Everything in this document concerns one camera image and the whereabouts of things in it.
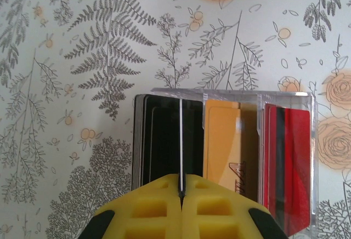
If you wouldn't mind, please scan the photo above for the red card stack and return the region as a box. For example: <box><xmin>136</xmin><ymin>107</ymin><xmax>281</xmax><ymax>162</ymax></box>
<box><xmin>262</xmin><ymin>103</ymin><xmax>313</xmax><ymax>236</ymax></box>

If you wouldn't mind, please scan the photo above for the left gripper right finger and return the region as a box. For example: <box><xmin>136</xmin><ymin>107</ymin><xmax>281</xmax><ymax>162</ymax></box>
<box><xmin>183</xmin><ymin>174</ymin><xmax>287</xmax><ymax>239</ymax></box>

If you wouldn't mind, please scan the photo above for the gold card stack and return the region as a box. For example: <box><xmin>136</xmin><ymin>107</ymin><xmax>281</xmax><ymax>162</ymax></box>
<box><xmin>204</xmin><ymin>99</ymin><xmax>261</xmax><ymax>203</ymax></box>

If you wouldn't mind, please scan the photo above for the floral patterned table cover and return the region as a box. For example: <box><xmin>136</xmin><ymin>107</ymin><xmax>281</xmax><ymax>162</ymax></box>
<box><xmin>0</xmin><ymin>0</ymin><xmax>351</xmax><ymax>239</ymax></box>

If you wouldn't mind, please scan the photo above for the black card stack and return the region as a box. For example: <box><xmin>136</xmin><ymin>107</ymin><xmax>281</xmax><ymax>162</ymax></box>
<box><xmin>131</xmin><ymin>94</ymin><xmax>205</xmax><ymax>190</ymax></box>

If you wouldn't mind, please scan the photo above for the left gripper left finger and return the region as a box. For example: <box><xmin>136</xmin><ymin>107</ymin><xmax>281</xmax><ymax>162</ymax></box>
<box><xmin>87</xmin><ymin>174</ymin><xmax>182</xmax><ymax>239</ymax></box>

